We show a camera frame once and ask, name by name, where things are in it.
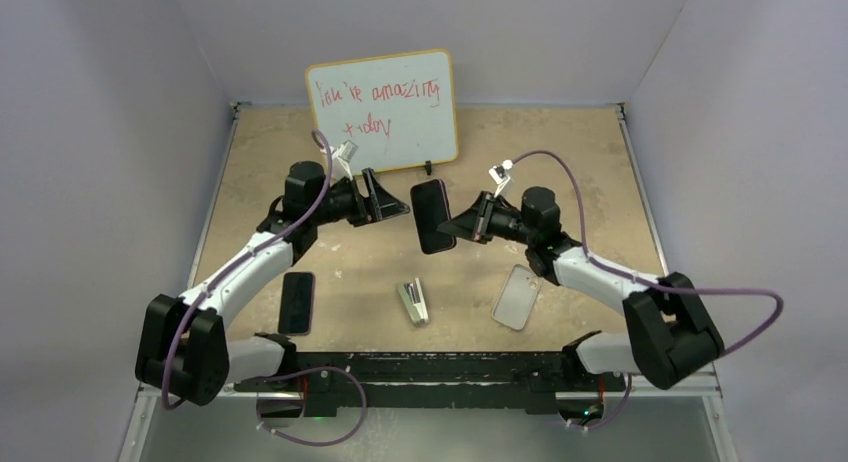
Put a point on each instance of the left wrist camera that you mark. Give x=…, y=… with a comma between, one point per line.
x=341, y=157

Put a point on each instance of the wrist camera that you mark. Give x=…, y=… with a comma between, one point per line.
x=341, y=157
x=501, y=175

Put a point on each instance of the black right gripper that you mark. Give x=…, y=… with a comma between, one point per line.
x=474, y=223

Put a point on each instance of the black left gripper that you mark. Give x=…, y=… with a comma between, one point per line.
x=381, y=204

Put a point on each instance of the clear beige phone case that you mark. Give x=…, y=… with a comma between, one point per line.
x=517, y=298

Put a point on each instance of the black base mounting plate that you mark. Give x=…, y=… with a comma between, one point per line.
x=538, y=383

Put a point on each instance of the pink smartphone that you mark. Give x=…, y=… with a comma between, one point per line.
x=430, y=214

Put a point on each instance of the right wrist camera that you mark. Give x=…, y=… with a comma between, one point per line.
x=501, y=175

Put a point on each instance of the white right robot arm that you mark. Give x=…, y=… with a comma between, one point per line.
x=669, y=333

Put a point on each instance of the dark smartphone on table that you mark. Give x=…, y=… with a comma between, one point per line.
x=296, y=303

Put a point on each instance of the silver stapler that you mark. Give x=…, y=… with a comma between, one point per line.
x=412, y=297

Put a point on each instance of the whiteboard with red writing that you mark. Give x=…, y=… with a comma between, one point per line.
x=398, y=110

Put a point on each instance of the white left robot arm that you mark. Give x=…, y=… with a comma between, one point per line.
x=183, y=348

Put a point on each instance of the black phone case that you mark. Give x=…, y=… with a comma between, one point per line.
x=440, y=247

